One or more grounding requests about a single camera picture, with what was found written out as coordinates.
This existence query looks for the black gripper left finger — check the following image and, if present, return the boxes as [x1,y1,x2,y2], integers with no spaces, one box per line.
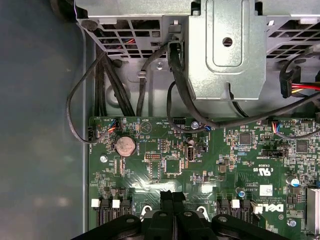
[71,190,178,240]

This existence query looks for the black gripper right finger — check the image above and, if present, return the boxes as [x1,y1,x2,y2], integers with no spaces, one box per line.
[173,191,292,240]

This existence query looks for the green motherboard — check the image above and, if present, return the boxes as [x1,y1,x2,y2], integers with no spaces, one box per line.
[87,116,320,240]

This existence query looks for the internal USB port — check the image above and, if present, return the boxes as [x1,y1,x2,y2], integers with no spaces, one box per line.
[186,146,196,163]

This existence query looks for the coin cell battery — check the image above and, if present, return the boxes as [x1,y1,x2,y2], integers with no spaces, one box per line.
[114,136,137,157]

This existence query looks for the silver chipset heatsink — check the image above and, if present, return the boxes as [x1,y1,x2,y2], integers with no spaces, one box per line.
[306,187,320,237]

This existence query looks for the silver metal drive cage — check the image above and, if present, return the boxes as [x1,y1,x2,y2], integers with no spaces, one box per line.
[74,0,320,119]

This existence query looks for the black PC case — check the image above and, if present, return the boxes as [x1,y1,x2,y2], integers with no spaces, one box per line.
[0,0,320,240]

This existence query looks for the black power connector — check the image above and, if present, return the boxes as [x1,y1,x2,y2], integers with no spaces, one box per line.
[279,66,301,100]

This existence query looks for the black round cable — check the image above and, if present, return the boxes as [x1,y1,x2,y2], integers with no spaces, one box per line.
[135,42,173,118]

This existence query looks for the thin black wire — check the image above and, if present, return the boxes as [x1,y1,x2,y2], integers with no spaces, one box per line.
[64,50,119,145]

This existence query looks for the black cable bundle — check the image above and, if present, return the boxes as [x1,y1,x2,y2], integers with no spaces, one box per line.
[92,24,137,118]

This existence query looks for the black flat cable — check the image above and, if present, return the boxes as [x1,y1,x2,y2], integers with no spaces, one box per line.
[168,39,320,129]

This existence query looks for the red yellow power wires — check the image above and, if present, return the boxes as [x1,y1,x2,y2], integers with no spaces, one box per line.
[291,83,320,98]

